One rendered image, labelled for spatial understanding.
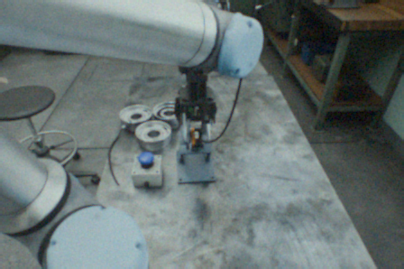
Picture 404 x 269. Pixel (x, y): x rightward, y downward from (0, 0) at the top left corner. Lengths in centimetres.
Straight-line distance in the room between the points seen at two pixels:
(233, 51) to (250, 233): 43
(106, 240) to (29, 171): 13
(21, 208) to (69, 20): 28
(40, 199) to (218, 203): 41
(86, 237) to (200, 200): 37
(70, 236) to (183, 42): 27
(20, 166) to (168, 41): 24
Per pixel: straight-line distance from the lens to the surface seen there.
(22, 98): 172
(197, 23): 31
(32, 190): 43
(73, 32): 23
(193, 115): 60
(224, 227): 67
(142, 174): 73
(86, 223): 42
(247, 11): 379
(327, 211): 76
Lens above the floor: 135
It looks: 38 degrees down
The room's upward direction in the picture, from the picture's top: straight up
